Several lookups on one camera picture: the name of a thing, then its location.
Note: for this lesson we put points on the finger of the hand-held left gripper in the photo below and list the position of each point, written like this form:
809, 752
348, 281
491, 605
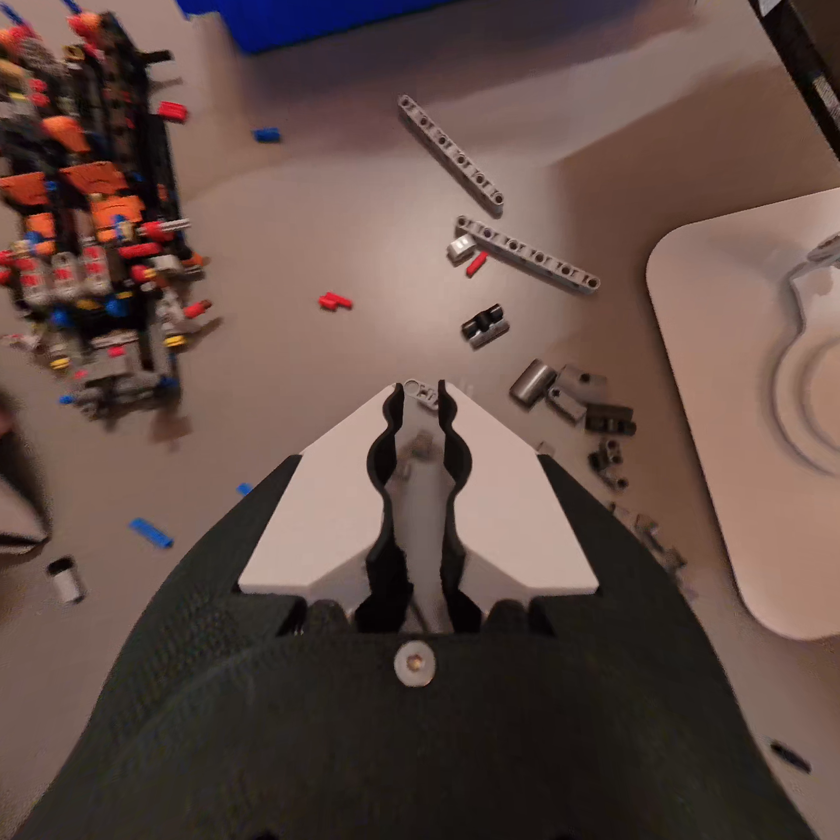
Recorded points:
16, 518

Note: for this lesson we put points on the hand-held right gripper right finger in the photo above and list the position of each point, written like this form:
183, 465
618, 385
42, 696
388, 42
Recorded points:
525, 525

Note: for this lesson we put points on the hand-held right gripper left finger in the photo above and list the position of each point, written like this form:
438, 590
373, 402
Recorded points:
315, 525

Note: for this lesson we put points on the small dark lego connector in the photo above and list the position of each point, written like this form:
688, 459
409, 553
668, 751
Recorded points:
609, 459

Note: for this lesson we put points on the small grey lego pieces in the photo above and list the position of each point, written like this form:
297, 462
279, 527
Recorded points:
646, 525

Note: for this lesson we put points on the dark grey cylindrical lego piece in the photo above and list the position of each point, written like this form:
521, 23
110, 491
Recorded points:
533, 382

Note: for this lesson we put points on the grey lego connector block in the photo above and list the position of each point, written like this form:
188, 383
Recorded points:
577, 387

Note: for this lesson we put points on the black and grey lego connector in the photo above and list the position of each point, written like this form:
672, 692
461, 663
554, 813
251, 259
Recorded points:
484, 323

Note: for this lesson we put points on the red lego pin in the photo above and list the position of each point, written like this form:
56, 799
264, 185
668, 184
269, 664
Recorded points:
477, 264
172, 111
334, 302

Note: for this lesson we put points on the long grey lego beam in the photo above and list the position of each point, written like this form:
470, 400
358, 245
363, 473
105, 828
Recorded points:
528, 254
451, 152

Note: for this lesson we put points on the small light grey lego piece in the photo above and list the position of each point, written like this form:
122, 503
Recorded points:
461, 248

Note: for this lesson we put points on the multicoloured lego model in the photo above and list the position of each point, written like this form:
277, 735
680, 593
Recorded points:
98, 197

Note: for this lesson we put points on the small black lego piece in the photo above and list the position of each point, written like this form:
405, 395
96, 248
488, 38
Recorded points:
789, 757

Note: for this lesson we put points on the white and black cylinder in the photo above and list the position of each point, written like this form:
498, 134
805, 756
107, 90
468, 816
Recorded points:
65, 584

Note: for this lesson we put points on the white monitor stand base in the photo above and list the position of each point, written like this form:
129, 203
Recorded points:
722, 394

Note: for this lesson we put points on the blue plastic bin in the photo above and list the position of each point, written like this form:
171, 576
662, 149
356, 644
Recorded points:
315, 19

